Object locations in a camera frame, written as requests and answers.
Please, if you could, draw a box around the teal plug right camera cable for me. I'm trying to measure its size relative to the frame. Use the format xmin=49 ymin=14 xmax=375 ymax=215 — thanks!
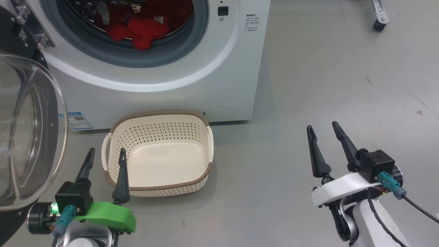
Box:
xmin=377 ymin=172 xmax=439 ymax=225

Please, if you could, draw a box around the perforated steel washer drum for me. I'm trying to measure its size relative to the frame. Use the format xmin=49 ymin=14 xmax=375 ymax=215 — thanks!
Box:
xmin=65 ymin=0 xmax=194 ymax=40

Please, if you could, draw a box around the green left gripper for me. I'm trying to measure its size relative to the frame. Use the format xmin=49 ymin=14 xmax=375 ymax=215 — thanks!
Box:
xmin=74 ymin=148 xmax=137 ymax=247

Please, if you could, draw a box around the washing machine door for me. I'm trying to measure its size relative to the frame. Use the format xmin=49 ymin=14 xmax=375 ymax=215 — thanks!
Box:
xmin=0 ymin=5 xmax=68 ymax=242

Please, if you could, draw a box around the cream perforated laundry basket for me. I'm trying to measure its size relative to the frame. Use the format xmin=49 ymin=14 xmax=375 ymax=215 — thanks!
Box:
xmin=102 ymin=110 xmax=214 ymax=197

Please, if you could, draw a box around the red and white garment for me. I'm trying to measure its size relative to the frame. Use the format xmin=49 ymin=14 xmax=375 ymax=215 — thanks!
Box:
xmin=93 ymin=0 xmax=194 ymax=51

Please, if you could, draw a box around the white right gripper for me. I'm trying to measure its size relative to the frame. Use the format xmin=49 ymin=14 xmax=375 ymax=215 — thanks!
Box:
xmin=307 ymin=121 xmax=382 ymax=240

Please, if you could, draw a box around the metal cabinet leg bracket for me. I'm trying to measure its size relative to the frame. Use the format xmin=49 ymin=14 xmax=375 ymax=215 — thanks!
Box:
xmin=369 ymin=0 xmax=390 ymax=25

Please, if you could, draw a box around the teal plug left camera cable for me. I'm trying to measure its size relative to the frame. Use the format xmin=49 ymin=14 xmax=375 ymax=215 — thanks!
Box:
xmin=51 ymin=205 xmax=77 ymax=247

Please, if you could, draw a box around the teal plug camera cable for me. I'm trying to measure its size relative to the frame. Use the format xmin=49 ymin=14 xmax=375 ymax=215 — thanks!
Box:
xmin=51 ymin=205 xmax=77 ymax=247
xmin=377 ymin=172 xmax=439 ymax=225

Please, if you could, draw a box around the small black text sticker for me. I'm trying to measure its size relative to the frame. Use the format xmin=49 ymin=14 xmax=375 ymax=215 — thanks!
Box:
xmin=245 ymin=14 xmax=260 ymax=32

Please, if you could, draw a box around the round white filter cover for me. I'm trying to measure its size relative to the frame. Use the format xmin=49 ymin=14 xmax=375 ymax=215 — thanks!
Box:
xmin=207 ymin=105 xmax=237 ymax=121

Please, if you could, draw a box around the white front-load washing machine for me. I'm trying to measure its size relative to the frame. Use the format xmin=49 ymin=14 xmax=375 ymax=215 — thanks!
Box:
xmin=21 ymin=0 xmax=271 ymax=131

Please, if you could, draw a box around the metal door hinge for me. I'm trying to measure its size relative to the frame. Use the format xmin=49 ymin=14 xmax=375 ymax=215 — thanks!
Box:
xmin=11 ymin=0 xmax=55 ymax=52

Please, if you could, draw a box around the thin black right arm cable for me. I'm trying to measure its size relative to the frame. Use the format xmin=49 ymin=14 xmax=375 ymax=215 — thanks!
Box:
xmin=366 ymin=189 xmax=402 ymax=247

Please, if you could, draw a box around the blue energy label sticker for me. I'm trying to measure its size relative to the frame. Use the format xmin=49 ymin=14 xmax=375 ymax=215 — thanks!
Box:
xmin=59 ymin=111 xmax=93 ymax=131

